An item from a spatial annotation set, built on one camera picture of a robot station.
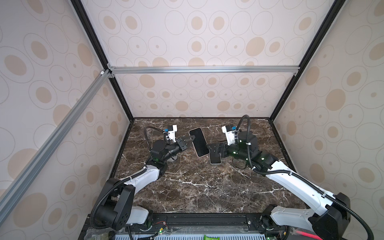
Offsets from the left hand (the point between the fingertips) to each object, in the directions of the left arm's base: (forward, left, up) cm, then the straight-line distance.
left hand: (199, 139), depth 73 cm
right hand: (-1, -9, -2) cm, 10 cm away
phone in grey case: (+2, -11, -26) cm, 28 cm away
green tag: (-38, -4, -26) cm, 46 cm away
